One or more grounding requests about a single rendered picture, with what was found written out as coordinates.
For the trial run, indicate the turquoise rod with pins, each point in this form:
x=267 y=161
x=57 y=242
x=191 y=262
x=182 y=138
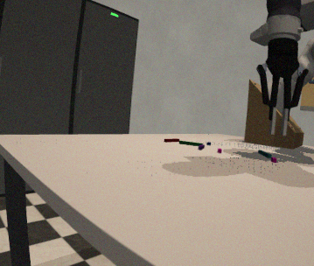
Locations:
x=265 y=154

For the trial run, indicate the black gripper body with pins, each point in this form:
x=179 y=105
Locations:
x=284 y=50

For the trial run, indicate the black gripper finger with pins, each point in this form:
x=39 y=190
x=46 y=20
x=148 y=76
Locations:
x=261 y=69
x=287 y=102

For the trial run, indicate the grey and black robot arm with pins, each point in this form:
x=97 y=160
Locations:
x=285 y=19

